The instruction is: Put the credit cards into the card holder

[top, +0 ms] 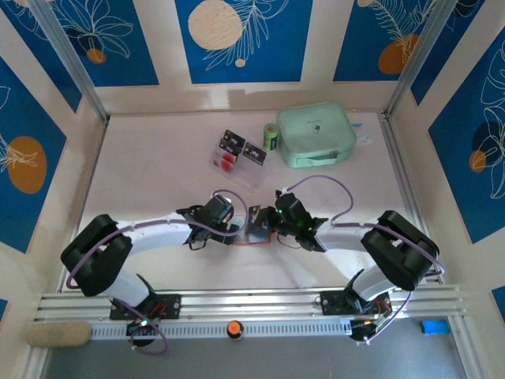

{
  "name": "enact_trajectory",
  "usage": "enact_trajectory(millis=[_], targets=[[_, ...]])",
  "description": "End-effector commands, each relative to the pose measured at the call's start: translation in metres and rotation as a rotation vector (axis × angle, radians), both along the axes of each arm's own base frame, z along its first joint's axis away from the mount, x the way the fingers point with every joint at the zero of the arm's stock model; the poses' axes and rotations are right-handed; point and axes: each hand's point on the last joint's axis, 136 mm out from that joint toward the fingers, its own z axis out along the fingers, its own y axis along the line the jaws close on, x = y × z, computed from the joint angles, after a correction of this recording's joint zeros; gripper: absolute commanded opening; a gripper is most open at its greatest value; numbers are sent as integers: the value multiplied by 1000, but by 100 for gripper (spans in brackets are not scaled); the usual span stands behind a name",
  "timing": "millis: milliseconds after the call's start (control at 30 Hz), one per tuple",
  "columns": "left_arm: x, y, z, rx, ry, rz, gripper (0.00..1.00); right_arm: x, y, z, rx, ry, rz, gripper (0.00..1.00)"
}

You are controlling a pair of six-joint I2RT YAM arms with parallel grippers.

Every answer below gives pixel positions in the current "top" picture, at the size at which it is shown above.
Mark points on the clear acrylic card stand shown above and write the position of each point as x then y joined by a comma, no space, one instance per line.
248,179

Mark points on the white surgical mask packet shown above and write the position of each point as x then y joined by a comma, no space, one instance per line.
365,138

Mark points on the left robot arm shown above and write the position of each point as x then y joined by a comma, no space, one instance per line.
158,235

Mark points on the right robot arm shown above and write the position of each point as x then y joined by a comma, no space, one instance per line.
339,241

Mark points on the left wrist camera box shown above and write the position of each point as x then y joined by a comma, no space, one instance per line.
219,208

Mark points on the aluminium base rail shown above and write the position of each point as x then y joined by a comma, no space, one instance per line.
252,304

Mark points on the black base controller box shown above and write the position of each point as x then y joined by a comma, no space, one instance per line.
142,335
361,333

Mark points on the mint green medicine bag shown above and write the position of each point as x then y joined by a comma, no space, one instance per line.
315,134

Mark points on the orange round knob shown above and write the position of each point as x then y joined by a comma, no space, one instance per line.
235,329

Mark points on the aluminium side rail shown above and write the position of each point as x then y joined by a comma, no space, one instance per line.
93,166
406,189

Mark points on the green cylinder can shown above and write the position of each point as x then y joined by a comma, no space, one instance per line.
270,136

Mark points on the red credit card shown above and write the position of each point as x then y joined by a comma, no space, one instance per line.
225,166
230,157

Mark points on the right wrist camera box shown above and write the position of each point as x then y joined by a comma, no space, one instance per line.
290,207

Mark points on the aluminium frame post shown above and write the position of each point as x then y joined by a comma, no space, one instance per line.
69,55
420,55

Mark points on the small blue object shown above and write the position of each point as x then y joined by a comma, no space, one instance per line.
435,327

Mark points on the beige foam pad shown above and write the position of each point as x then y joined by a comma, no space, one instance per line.
59,335

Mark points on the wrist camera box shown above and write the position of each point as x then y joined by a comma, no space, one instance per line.
219,208
290,207

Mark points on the black credit card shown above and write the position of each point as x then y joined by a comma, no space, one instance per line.
254,154
230,147
254,216
234,138

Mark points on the orange card holder wallet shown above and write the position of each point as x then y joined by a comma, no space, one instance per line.
256,241

